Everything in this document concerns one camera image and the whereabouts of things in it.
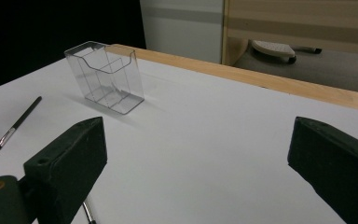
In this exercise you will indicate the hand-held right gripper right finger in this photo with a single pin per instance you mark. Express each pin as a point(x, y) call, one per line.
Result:
point(332, 161)

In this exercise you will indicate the white-tipped black makeup brush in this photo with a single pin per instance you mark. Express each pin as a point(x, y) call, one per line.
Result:
point(24, 115)

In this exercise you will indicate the black curtain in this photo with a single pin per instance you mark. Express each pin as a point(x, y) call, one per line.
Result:
point(43, 31)

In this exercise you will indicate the white cabinet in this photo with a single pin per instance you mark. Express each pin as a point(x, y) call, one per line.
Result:
point(180, 37)

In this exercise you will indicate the wooden desk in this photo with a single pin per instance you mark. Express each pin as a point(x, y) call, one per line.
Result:
point(292, 18)

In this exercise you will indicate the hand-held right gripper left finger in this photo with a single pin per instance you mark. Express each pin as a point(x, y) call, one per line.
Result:
point(68, 161)

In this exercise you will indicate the wooden table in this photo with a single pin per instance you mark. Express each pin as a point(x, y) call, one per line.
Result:
point(245, 77)

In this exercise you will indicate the clear plastic organizer container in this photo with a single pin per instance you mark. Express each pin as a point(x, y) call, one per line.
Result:
point(112, 87)

